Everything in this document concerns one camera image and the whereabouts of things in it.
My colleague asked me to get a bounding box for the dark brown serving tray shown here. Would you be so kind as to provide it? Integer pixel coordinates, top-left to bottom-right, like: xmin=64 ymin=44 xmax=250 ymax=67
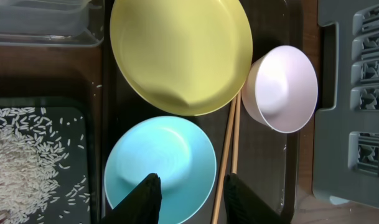
xmin=102 ymin=0 xmax=303 ymax=221

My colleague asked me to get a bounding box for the pile of rice grains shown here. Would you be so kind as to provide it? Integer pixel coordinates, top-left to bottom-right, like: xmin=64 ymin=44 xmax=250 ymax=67
xmin=0 ymin=106 xmax=92 ymax=224

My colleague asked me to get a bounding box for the black waste tray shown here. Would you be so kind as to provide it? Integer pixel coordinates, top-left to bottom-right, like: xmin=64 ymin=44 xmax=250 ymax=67
xmin=0 ymin=96 xmax=98 ymax=224

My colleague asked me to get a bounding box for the grey dishwasher rack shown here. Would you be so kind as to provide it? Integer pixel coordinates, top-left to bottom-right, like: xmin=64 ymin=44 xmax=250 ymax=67
xmin=312 ymin=0 xmax=379 ymax=209

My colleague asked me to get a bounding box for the yellow plate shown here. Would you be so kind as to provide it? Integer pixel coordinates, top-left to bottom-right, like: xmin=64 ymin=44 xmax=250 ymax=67
xmin=110 ymin=0 xmax=253 ymax=116

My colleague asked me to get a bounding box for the right wooden chopstick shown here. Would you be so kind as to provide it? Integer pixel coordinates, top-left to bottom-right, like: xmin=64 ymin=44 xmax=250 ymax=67
xmin=231 ymin=92 xmax=241 ymax=174

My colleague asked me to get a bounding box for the wooden chopstick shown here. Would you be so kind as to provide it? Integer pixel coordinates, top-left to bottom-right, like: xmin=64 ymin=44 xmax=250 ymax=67
xmin=231 ymin=92 xmax=241 ymax=174
xmin=210 ymin=96 xmax=238 ymax=224

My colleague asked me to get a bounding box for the light blue bowl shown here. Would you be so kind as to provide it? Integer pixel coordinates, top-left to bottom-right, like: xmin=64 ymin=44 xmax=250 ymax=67
xmin=104 ymin=116 xmax=217 ymax=223

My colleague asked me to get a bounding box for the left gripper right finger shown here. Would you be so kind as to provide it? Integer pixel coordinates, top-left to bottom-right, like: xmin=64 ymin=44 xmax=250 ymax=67
xmin=223 ymin=174 xmax=287 ymax=224

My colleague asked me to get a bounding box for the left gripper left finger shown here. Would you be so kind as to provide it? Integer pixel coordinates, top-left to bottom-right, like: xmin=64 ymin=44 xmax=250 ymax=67
xmin=101 ymin=173 xmax=162 ymax=224

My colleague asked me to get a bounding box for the left wooden chopstick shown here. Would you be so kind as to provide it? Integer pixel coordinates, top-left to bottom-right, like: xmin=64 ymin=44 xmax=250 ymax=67
xmin=210 ymin=96 xmax=238 ymax=224

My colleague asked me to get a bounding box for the clear plastic bin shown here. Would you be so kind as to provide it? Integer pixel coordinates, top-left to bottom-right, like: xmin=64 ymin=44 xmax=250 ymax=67
xmin=0 ymin=0 xmax=105 ymax=47

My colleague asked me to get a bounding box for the pink white bowl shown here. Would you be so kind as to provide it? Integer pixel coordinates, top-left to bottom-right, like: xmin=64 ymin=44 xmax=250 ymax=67
xmin=241 ymin=45 xmax=318 ymax=134

